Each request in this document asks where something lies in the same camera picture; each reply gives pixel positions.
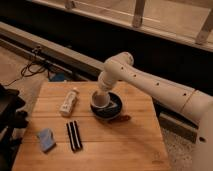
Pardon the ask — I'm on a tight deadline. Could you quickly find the white ceramic cup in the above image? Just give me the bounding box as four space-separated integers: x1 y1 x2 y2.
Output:
91 91 110 108

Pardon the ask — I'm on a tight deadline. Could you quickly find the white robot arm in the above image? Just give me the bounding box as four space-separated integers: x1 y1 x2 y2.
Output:
98 52 213 171

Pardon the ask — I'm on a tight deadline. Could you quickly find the dark ceramic bowl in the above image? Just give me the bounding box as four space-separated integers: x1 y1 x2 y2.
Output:
90 92 123 120

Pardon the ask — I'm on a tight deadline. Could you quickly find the red-brown small object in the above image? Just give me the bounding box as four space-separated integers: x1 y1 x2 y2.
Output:
108 115 131 123

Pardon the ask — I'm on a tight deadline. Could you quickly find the white plastic bottle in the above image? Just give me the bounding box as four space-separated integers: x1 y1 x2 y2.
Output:
59 87 79 117

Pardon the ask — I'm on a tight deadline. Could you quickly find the blue object on floor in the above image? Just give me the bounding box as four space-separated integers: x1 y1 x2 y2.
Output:
49 74 66 82

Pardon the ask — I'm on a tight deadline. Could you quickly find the black striped brush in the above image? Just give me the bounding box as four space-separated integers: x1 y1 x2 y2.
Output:
66 121 83 152

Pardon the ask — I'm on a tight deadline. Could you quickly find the black equipment at left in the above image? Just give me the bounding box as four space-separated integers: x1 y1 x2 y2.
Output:
0 84 28 171

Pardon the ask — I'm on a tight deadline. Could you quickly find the black cable on floor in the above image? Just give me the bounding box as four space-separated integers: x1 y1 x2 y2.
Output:
3 44 56 87

